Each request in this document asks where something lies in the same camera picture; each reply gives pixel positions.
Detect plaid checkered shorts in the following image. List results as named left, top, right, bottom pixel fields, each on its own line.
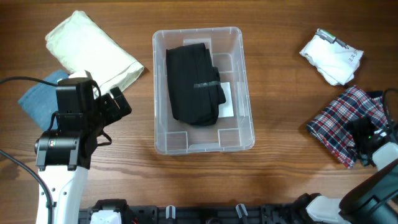
left=306, top=85, right=387, bottom=169

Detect white cloth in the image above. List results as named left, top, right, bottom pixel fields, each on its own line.
left=299, top=29, right=364, bottom=86

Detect black garment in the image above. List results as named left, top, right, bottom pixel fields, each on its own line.
left=166, top=43, right=226, bottom=126

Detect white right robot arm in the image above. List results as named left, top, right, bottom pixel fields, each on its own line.
left=291, top=117, right=397, bottom=223

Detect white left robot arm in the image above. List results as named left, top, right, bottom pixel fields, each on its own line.
left=35, top=78, right=132, bottom=223

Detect clear plastic container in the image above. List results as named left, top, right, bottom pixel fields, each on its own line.
left=152, top=27, right=255, bottom=155

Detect folded cream cloth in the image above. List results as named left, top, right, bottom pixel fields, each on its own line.
left=45, top=11, right=144, bottom=94

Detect folded blue jeans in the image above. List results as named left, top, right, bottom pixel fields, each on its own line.
left=18, top=83, right=58, bottom=131

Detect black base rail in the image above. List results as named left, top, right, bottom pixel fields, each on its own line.
left=78, top=198, right=312, bottom=224

